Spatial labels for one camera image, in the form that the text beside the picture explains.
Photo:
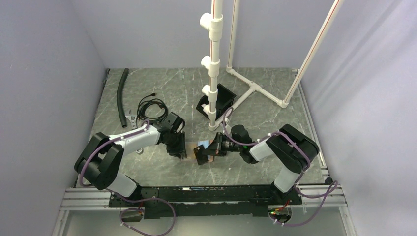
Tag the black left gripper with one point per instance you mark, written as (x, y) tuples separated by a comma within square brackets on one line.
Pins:
[(180, 151)]

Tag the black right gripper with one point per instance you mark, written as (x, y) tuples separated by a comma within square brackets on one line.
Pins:
[(216, 148)]

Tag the thin grey credit card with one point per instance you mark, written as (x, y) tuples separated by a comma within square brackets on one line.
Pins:
[(200, 157)]

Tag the black card tray box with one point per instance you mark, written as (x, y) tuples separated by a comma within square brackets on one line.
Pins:
[(225, 99)]

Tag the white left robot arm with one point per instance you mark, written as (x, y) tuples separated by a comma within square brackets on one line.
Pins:
[(100, 160)]

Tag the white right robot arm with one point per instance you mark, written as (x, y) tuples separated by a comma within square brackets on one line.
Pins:
[(291, 147)]

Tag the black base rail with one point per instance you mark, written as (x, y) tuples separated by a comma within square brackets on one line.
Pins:
[(254, 199)]

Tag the white pvc pipe frame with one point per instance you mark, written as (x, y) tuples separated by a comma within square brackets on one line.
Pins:
[(263, 49)]

